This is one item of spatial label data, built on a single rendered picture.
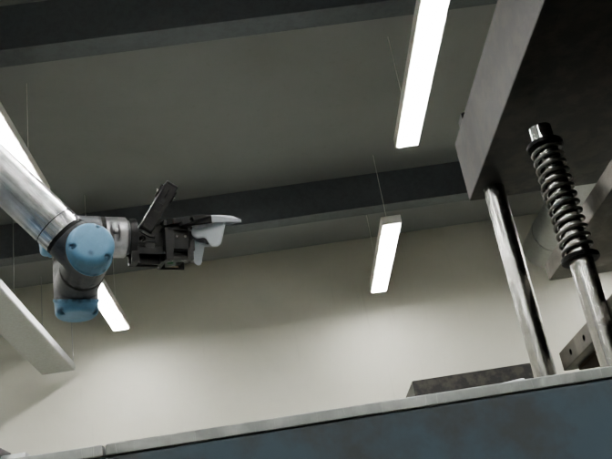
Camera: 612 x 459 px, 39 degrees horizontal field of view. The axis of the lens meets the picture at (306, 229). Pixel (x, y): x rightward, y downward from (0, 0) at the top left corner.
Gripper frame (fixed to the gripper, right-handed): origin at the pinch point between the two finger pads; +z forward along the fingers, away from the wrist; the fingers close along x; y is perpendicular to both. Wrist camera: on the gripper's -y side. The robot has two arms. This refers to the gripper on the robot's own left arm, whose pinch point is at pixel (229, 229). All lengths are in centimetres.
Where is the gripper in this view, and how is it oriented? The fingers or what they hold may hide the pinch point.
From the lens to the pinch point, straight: 169.2
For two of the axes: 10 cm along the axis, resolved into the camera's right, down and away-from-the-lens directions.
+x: 3.9, -3.2, -8.7
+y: 1.0, 9.5, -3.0
